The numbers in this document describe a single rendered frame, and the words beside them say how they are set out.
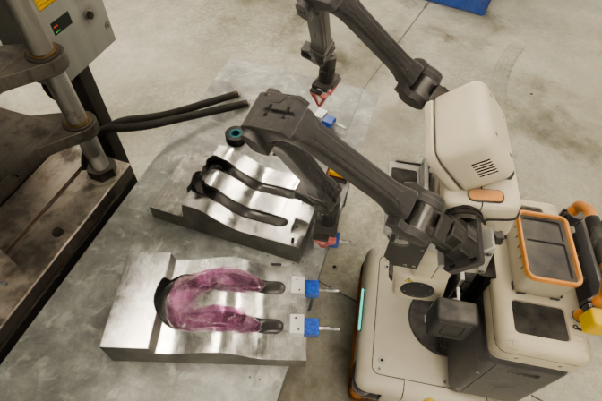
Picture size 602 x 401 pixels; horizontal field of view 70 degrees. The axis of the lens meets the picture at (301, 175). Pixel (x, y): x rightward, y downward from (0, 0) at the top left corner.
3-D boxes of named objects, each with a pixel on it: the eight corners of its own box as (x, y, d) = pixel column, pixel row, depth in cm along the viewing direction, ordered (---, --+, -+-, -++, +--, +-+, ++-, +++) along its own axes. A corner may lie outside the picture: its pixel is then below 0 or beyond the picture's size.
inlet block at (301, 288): (337, 285, 123) (339, 277, 119) (337, 302, 120) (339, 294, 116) (291, 284, 123) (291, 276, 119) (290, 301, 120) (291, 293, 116)
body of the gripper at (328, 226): (313, 234, 123) (314, 221, 117) (318, 206, 129) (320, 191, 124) (335, 238, 123) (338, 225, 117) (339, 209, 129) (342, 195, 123)
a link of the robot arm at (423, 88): (439, 110, 115) (451, 94, 115) (414, 89, 111) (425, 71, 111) (419, 108, 123) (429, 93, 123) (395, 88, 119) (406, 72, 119)
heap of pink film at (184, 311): (266, 275, 121) (265, 262, 115) (261, 338, 110) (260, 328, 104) (175, 272, 121) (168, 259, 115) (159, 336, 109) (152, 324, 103)
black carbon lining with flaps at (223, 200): (301, 194, 138) (302, 176, 131) (284, 234, 128) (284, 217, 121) (203, 166, 144) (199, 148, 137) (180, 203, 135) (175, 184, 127)
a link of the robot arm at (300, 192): (324, 212, 108) (339, 183, 110) (285, 194, 111) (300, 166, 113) (329, 223, 119) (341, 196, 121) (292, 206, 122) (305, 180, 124)
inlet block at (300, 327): (338, 322, 116) (339, 315, 112) (339, 341, 113) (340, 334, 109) (290, 321, 116) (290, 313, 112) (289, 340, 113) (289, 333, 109)
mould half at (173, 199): (322, 198, 146) (325, 173, 136) (298, 263, 130) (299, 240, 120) (191, 161, 155) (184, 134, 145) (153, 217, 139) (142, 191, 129)
